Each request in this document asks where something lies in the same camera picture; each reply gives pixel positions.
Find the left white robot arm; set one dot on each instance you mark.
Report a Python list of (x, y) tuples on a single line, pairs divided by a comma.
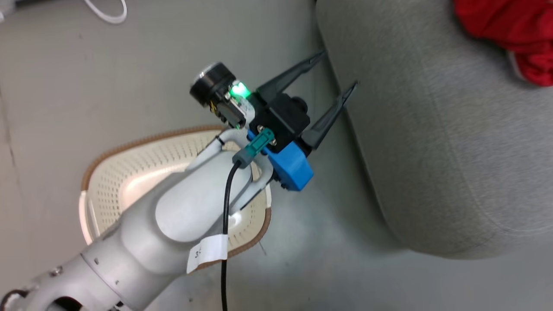
[(164, 229)]

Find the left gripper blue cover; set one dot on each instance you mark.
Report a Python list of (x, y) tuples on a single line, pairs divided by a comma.
[(291, 170)]

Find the red and white garment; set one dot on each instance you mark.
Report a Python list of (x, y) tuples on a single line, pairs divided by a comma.
[(514, 30)]

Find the grey fabric sofa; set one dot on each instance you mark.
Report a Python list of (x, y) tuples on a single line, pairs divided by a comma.
[(453, 142)]

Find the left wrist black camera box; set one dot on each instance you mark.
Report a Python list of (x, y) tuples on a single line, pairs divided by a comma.
[(285, 119)]

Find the white laundry basket brown rim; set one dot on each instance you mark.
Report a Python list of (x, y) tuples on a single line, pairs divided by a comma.
[(129, 168)]

